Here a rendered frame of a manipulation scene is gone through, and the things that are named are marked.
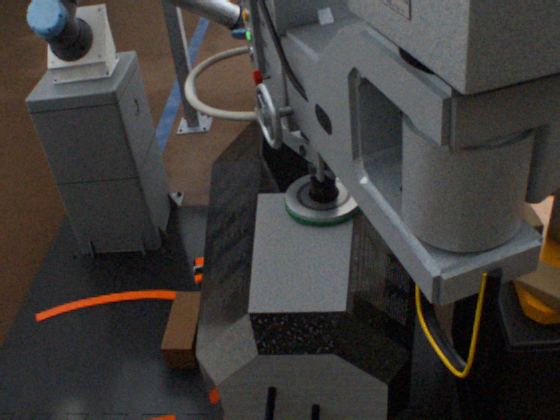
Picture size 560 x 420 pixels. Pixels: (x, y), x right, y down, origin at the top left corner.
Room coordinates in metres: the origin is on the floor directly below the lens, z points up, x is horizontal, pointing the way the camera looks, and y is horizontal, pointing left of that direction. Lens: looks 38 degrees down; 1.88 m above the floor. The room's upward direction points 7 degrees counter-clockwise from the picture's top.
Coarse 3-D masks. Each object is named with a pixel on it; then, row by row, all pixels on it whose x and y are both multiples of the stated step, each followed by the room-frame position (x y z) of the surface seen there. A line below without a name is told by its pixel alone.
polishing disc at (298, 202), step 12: (300, 180) 1.46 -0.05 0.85; (336, 180) 1.44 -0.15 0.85; (288, 192) 1.41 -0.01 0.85; (300, 192) 1.40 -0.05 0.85; (348, 192) 1.38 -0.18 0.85; (288, 204) 1.36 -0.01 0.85; (300, 204) 1.35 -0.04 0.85; (312, 204) 1.34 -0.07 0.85; (324, 204) 1.34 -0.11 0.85; (336, 204) 1.33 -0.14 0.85; (348, 204) 1.32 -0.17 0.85; (300, 216) 1.31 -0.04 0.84; (312, 216) 1.29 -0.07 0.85; (324, 216) 1.29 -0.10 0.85; (336, 216) 1.28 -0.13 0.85
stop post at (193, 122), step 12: (168, 12) 3.37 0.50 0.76; (180, 12) 3.43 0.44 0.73; (168, 24) 3.38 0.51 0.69; (180, 24) 3.38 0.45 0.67; (168, 36) 3.38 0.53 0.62; (180, 36) 3.37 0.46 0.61; (180, 48) 3.37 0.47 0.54; (180, 60) 3.37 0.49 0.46; (180, 72) 3.37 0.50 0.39; (180, 84) 3.38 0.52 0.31; (192, 108) 3.37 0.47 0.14; (192, 120) 3.37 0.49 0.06; (204, 120) 3.44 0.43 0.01; (180, 132) 3.33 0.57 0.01; (192, 132) 3.31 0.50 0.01
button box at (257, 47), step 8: (248, 0) 1.39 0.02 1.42; (248, 8) 1.40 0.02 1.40; (256, 8) 1.39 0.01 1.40; (256, 16) 1.38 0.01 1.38; (248, 24) 1.42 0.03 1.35; (256, 24) 1.38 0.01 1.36; (256, 32) 1.38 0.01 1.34; (248, 40) 1.44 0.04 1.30; (256, 40) 1.38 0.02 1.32; (248, 48) 1.45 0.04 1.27; (256, 48) 1.38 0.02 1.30; (256, 56) 1.38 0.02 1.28; (256, 64) 1.39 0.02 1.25; (264, 72) 1.38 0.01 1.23
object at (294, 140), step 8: (256, 112) 1.76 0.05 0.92; (288, 136) 1.44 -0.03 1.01; (296, 136) 1.37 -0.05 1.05; (288, 144) 1.45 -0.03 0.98; (296, 144) 1.37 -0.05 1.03; (304, 144) 1.31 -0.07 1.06; (304, 152) 1.30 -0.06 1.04; (312, 168) 1.16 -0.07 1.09; (328, 168) 1.15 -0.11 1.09; (312, 176) 1.16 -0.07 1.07; (328, 176) 1.16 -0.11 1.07
